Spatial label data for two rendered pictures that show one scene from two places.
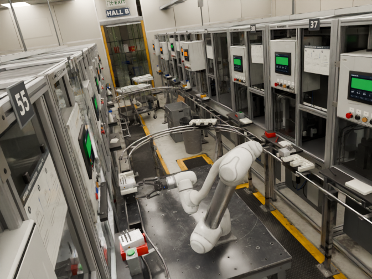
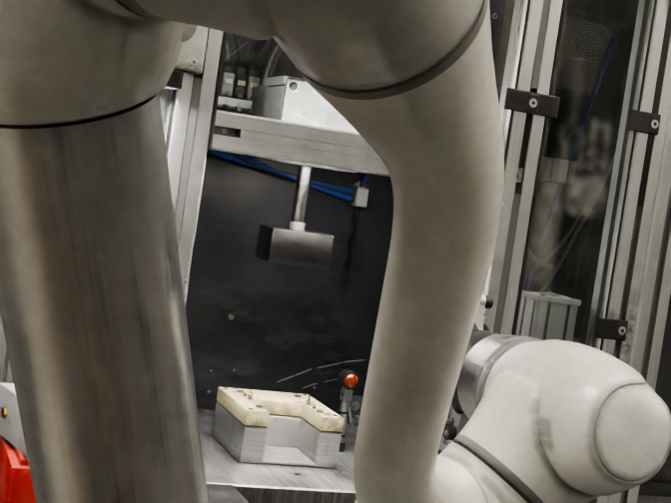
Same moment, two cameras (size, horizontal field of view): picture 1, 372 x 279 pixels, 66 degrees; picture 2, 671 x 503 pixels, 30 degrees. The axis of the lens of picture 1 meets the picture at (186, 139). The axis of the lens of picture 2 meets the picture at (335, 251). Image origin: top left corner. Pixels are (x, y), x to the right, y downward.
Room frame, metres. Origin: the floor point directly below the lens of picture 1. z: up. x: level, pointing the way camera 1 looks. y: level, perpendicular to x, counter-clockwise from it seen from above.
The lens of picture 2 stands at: (1.47, -0.87, 1.27)
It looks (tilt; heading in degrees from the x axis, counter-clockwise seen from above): 3 degrees down; 83
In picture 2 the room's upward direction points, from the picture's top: 8 degrees clockwise
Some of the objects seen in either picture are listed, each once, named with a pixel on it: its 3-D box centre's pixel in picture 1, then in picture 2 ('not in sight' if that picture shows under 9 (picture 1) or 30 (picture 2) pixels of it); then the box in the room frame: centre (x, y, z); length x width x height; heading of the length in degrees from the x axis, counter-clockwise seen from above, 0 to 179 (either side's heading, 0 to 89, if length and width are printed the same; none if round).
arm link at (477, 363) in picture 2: (170, 182); (514, 387); (1.77, 0.15, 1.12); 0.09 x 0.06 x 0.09; 12
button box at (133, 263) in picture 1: (131, 261); not in sight; (1.24, 0.39, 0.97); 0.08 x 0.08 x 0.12; 12
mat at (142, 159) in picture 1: (135, 132); not in sight; (6.34, 1.13, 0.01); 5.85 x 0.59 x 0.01; 12
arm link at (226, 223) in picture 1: (217, 217); not in sight; (1.68, -0.15, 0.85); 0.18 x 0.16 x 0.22; 145
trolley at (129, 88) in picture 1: (136, 102); not in sight; (7.31, 1.13, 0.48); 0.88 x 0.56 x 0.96; 120
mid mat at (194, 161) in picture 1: (199, 168); not in sight; (4.10, -0.15, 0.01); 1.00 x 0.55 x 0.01; 12
